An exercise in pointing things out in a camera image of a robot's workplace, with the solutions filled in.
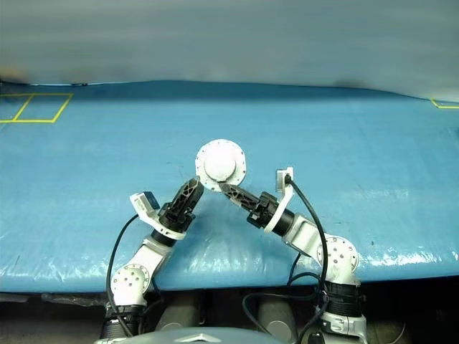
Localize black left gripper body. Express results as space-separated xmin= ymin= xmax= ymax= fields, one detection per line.
xmin=157 ymin=202 xmax=197 ymax=234

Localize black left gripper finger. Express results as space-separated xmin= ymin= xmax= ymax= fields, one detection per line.
xmin=171 ymin=176 xmax=200 ymax=213
xmin=181 ymin=178 xmax=206 ymax=215

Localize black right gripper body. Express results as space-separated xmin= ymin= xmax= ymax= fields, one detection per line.
xmin=246 ymin=191 xmax=279 ymax=230

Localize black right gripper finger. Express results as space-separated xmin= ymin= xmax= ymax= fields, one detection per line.
xmin=219 ymin=182 xmax=265 ymax=204
xmin=224 ymin=191 xmax=257 ymax=216

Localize silver motor housing copper windings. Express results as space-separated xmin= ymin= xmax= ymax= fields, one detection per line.
xmin=197 ymin=168 xmax=247 ymax=193

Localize white round plastic part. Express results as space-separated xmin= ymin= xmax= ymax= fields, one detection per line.
xmin=195 ymin=138 xmax=247 ymax=187

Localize blue plastic table cover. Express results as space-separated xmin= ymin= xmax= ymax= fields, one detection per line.
xmin=0 ymin=79 xmax=459 ymax=293

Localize grey rounded shape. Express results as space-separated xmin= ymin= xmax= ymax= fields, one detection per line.
xmin=157 ymin=292 xmax=202 ymax=333
xmin=257 ymin=297 xmax=299 ymax=341

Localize silver robot torso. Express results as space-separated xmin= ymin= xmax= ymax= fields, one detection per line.
xmin=93 ymin=325 xmax=298 ymax=344

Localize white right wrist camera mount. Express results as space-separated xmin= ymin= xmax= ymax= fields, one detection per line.
xmin=264 ymin=166 xmax=295 ymax=234

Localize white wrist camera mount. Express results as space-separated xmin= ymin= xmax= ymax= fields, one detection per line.
xmin=129 ymin=192 xmax=187 ymax=241
xmin=264 ymin=166 xmax=295 ymax=234

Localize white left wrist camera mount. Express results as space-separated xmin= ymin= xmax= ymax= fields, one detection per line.
xmin=129 ymin=192 xmax=187 ymax=241

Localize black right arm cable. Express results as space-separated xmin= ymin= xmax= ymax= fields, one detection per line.
xmin=242 ymin=174 xmax=329 ymax=344

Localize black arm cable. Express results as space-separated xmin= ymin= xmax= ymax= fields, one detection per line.
xmin=105 ymin=214 xmax=141 ymax=338
xmin=242 ymin=174 xmax=329 ymax=344

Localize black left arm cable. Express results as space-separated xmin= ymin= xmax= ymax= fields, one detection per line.
xmin=105 ymin=214 xmax=141 ymax=338

